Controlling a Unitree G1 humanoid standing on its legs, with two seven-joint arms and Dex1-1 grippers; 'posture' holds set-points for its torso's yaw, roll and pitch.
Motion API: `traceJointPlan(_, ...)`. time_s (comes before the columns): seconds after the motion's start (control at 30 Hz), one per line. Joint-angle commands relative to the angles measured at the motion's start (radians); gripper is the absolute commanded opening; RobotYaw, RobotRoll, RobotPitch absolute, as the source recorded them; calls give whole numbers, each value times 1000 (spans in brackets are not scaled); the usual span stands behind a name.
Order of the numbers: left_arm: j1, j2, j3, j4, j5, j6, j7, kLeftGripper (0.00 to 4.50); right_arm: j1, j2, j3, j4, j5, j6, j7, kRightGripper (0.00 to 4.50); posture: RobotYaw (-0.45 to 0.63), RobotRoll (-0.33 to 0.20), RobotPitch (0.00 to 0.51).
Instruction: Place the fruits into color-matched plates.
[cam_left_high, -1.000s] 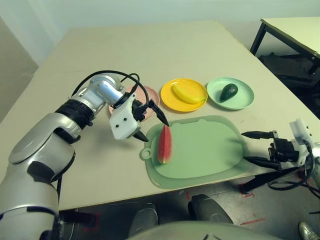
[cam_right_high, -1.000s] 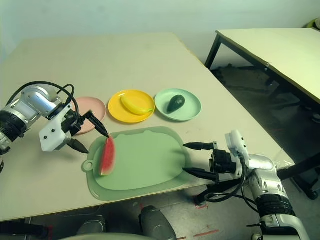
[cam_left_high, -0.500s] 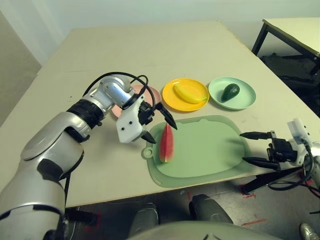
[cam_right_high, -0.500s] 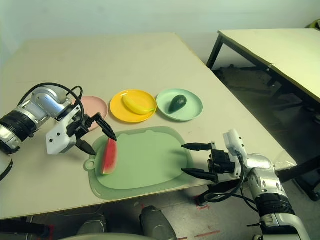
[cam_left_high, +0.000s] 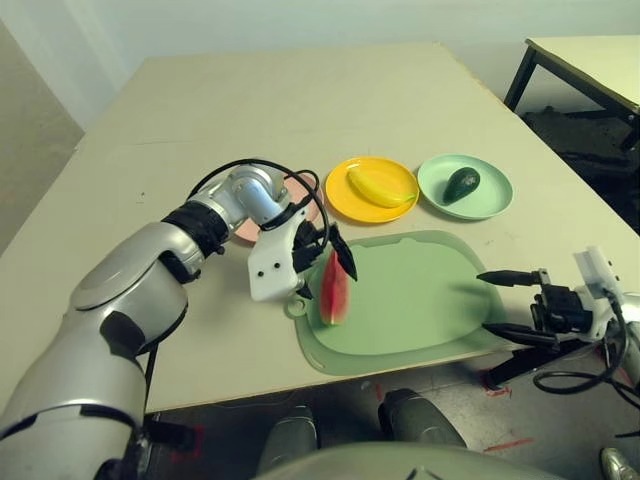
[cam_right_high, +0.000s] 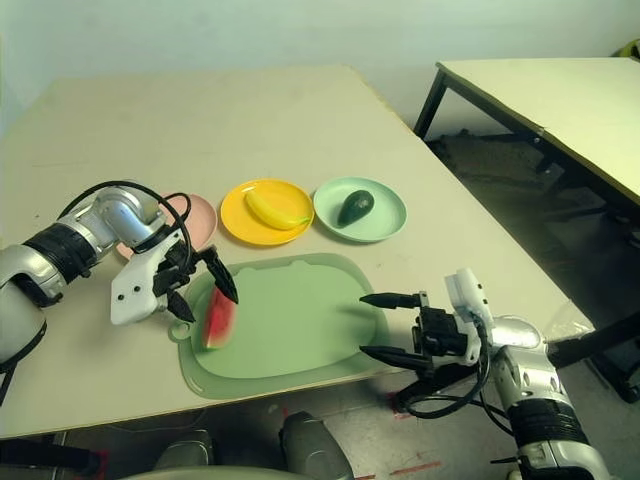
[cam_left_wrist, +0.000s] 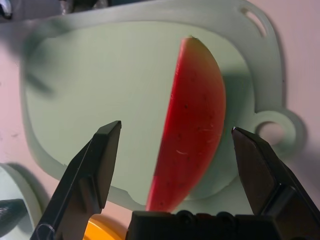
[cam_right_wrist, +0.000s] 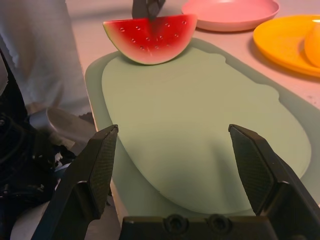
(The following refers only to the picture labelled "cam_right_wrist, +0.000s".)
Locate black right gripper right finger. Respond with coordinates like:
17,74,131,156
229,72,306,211
227,123,320,240

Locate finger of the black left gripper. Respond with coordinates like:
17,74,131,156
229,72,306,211
148,0,167,20
131,0,151,19

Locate toy watermelon slice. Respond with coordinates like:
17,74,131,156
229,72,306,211
102,13,198,66

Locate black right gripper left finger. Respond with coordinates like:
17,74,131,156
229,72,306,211
31,124,119,240

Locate light green ring-handled cutting board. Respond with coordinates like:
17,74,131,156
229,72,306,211
101,47,312,213

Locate translucent green cutting board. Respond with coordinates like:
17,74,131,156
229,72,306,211
84,37,320,221

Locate yellow toy banana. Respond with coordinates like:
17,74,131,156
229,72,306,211
304,21,320,68

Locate pale robot torso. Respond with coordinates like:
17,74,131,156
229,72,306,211
0,0,87,118

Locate pink plastic plate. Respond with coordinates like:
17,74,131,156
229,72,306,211
181,0,280,32

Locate yellow plastic plate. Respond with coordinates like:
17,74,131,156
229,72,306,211
252,14,320,77

